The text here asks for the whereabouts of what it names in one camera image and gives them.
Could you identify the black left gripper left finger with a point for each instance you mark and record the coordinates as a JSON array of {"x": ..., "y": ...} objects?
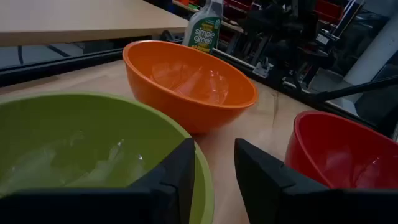
[{"x": 169, "y": 186}]

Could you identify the light wooden table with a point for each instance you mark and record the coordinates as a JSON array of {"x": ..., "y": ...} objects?
[{"x": 77, "y": 18}]

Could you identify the simple green spray bottle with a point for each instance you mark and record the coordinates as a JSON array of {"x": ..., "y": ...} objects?
[{"x": 205, "y": 29}]

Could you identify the red storage bin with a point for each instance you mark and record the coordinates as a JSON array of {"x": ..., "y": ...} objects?
[{"x": 328, "y": 9}]

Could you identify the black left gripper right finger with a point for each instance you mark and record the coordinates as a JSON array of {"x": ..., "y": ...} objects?
[{"x": 264, "y": 189}]

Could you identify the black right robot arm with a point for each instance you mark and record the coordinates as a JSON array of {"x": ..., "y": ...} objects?
[{"x": 286, "y": 46}]

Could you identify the orange plastic bowl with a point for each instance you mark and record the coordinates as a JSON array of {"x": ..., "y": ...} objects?
[{"x": 186, "y": 87}]

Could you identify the grey metal bracket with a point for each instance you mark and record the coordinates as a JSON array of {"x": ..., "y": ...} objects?
[{"x": 262, "y": 69}]

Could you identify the white pillar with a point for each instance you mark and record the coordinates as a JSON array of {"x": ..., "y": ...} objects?
[{"x": 376, "y": 53}]

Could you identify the red plastic bowl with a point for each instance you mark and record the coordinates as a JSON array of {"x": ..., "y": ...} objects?
[{"x": 342, "y": 149}]

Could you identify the green plastic bowl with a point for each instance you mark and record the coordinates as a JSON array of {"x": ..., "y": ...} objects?
[{"x": 77, "y": 133}]

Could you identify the black slanted rod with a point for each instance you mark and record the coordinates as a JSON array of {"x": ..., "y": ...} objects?
[{"x": 357, "y": 88}]

